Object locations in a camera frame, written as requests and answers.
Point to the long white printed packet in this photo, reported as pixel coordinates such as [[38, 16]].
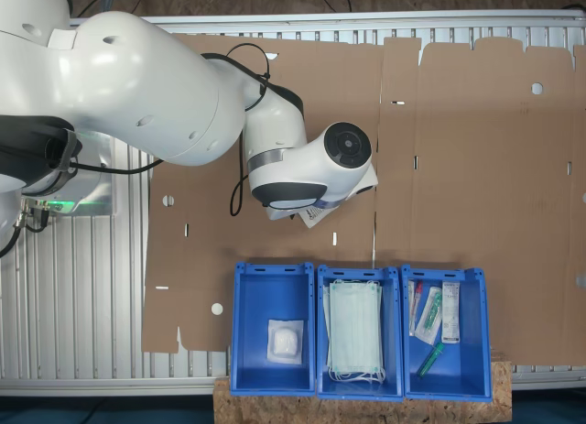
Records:
[[450, 314]]

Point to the blue bin holding syringes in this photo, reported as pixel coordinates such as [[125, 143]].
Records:
[[471, 332]]

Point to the stack of pale masks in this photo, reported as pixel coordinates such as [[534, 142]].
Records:
[[354, 328]]

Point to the blue bin holding cotton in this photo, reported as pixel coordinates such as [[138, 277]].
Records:
[[256, 369]]

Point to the loose green syringe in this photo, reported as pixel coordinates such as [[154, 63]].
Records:
[[429, 361]]

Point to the green syringe in clear packet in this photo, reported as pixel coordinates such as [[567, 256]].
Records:
[[429, 315]]

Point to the white printed cotton packet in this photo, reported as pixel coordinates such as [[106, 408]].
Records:
[[316, 217]]

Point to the blue bin holding masks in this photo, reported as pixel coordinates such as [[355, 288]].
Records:
[[391, 332]]

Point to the brown cardboard sheet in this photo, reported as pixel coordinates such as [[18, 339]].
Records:
[[494, 190], [206, 268]]

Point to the red tube in clear packet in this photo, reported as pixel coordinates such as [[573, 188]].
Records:
[[413, 307]]

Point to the clear bag of cotton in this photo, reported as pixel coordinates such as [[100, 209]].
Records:
[[285, 341]]

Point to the chipboard wood block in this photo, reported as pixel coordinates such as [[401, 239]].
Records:
[[366, 412]]

